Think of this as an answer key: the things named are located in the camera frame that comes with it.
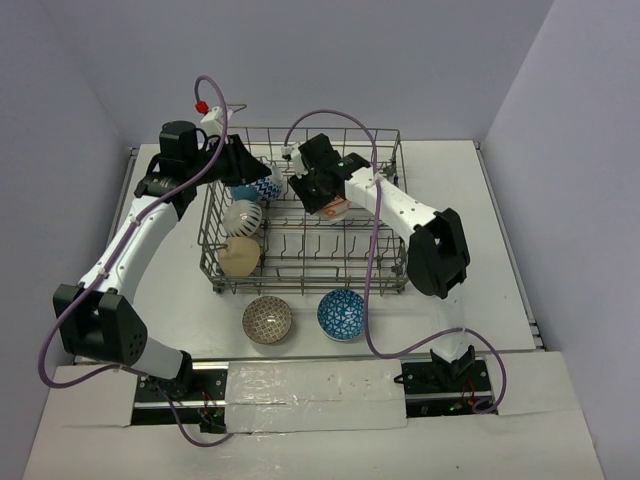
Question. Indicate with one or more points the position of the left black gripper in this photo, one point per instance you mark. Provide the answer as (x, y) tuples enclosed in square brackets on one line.
[(235, 160)]

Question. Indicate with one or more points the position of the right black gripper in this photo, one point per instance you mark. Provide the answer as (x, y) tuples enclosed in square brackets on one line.
[(311, 203)]

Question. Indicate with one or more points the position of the plain blue bowl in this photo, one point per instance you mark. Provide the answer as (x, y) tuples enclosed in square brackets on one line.
[(244, 192)]

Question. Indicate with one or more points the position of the red patterned bowl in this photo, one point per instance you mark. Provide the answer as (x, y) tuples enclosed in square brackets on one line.
[(270, 188)]

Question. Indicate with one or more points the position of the orange floral bowl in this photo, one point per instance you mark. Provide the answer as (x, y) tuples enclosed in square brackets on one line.
[(335, 210)]

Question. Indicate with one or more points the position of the yellow bowl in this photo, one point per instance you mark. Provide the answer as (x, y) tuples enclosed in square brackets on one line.
[(239, 256)]

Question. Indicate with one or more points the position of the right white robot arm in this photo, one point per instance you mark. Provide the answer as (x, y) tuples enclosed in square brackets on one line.
[(437, 253)]

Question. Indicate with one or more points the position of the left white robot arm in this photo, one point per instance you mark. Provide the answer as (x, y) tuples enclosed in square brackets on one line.
[(96, 317)]

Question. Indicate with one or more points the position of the blue patterned bowl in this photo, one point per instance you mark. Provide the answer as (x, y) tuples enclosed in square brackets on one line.
[(340, 315)]

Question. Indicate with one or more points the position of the grey patterned bowl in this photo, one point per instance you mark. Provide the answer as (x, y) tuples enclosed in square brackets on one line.
[(267, 320)]

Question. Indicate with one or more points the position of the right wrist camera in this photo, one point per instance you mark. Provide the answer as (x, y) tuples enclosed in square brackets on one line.
[(292, 154)]

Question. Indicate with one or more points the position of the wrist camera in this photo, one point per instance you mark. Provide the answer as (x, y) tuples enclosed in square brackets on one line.
[(212, 118), (292, 154)]

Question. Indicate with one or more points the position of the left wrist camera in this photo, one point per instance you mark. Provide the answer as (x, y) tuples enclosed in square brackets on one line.
[(212, 118)]

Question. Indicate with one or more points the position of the grey wire dish rack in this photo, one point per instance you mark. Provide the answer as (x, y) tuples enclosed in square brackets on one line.
[(303, 252)]

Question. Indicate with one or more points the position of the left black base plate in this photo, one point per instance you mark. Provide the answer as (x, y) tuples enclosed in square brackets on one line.
[(201, 403)]

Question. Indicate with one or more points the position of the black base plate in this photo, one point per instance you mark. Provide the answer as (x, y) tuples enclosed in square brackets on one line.
[(426, 396), (201, 403)]

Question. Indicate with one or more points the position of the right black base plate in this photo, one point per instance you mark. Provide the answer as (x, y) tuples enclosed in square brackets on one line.
[(426, 396)]

